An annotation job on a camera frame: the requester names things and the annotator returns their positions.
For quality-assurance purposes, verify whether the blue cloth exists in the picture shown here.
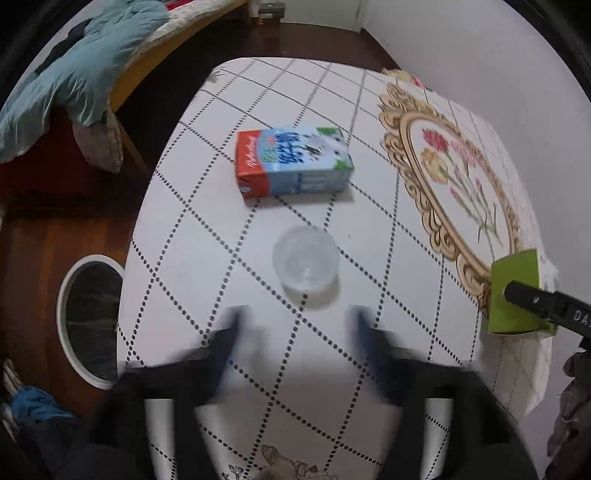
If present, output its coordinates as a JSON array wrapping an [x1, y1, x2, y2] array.
[[11, 385, 75, 423]]

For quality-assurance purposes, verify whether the light blue duvet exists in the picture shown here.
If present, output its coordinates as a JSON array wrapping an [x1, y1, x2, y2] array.
[[0, 0, 171, 163]]

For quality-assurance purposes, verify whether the clear plastic cup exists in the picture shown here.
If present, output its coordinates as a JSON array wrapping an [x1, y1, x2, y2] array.
[[272, 226, 340, 292]]

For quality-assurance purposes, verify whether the small grey stool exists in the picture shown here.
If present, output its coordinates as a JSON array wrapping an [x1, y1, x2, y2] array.
[[257, 0, 287, 21]]

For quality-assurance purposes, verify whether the table with checked tablecloth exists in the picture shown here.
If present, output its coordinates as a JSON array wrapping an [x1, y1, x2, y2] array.
[[115, 58, 560, 480]]

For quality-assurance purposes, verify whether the patterned mattress quilt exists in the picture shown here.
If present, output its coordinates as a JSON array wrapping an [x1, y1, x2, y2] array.
[[73, 0, 232, 174]]

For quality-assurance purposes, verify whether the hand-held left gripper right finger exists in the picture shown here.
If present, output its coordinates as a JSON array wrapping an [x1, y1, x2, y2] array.
[[350, 306, 536, 480]]

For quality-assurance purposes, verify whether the green tissue box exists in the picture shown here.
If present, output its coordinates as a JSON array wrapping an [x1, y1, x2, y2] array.
[[488, 249, 558, 337]]

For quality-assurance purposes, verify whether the white round trash bin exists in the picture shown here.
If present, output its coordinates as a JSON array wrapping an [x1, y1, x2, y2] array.
[[56, 255, 126, 391]]

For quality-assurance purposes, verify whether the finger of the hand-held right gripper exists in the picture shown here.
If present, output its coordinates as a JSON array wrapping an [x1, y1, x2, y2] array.
[[503, 281, 560, 320]]

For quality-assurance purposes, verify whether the wooden bed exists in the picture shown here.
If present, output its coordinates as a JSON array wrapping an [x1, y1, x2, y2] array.
[[0, 0, 252, 195]]

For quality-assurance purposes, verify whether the dark clothing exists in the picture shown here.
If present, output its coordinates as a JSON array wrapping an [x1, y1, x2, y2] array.
[[34, 21, 88, 75]]

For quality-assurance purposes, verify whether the blue red milk carton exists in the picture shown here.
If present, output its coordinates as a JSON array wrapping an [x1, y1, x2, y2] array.
[[235, 127, 355, 199]]

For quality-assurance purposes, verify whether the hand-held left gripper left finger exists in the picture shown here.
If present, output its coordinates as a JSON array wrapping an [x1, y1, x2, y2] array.
[[60, 305, 246, 480]]

